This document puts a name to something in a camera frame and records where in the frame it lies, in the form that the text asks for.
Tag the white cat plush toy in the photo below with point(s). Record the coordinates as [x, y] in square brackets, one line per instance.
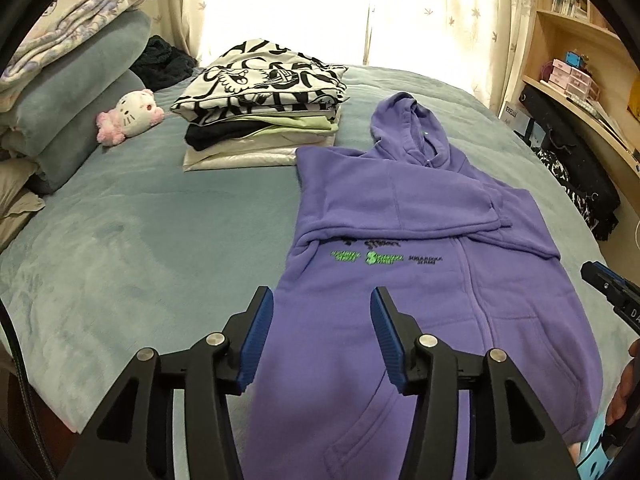
[135, 112]

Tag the black and white patterned cloth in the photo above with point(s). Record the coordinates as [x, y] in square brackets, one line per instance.
[555, 162]

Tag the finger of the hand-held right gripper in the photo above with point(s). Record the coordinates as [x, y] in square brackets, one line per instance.
[602, 277]

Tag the row of books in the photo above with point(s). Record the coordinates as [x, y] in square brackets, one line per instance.
[570, 5]

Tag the stack of white papers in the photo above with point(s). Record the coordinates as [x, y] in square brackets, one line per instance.
[605, 120]

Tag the stack of pink boxes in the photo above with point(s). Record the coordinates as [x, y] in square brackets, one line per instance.
[570, 80]

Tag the light blue carton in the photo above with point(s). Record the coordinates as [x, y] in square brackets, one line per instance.
[535, 132]

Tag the light green folded garment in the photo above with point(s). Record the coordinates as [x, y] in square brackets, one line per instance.
[300, 122]

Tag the white carton box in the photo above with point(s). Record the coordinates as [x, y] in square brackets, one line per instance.
[511, 117]

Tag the light blue printed cloth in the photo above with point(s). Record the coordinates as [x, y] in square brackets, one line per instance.
[595, 455]

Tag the black folded garment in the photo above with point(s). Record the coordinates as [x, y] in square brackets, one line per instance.
[210, 135]

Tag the person's right hand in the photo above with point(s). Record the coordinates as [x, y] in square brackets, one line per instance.
[629, 390]

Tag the wooden shelf desk unit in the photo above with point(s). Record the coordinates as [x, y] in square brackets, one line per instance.
[542, 45]

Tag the black bag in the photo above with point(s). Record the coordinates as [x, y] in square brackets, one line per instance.
[575, 160]

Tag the small blue box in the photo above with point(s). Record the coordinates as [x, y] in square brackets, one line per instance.
[575, 59]

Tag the cream leaf-print curtain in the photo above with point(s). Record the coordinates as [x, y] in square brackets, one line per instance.
[165, 0]
[475, 20]

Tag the beige pillow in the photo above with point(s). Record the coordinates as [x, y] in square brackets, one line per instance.
[15, 195]

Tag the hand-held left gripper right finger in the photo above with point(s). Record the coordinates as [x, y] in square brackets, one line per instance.
[387, 345]

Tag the grey folded quilt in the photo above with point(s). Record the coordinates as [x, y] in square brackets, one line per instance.
[75, 95]

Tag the black knit cloth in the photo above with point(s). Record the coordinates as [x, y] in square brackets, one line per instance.
[165, 62]

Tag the purple zip hoodie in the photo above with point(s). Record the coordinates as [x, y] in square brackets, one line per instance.
[400, 220]

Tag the black and white printed garment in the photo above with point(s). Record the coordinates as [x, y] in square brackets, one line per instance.
[260, 80]

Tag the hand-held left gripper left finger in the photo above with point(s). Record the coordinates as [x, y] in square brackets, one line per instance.
[257, 340]

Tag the white folded garment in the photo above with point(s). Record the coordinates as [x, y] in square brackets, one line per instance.
[300, 139]

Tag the bed with grey-green cover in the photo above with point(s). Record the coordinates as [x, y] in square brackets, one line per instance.
[125, 270]

